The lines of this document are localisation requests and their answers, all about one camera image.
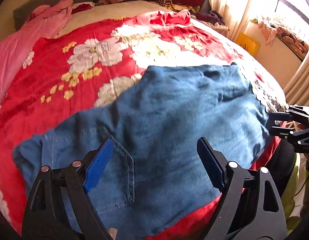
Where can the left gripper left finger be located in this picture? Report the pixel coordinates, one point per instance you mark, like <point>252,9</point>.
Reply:
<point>45,216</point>

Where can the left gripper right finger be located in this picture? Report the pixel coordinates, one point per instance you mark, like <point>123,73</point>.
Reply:
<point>249,207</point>

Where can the blue denim pants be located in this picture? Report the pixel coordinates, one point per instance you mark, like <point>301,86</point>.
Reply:
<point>155,177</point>

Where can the yellow box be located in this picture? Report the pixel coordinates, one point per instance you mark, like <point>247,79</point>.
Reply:
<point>247,43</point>

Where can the red floral bedsheet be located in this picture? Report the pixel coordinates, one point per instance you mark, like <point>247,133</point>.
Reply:
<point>92,66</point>

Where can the cream curtain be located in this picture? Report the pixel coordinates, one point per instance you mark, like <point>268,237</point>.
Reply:
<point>281,28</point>

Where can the pink blanket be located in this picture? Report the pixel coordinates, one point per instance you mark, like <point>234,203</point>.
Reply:
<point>44,22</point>

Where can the beige mattress cover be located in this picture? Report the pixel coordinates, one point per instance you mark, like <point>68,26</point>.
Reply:
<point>111,11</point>

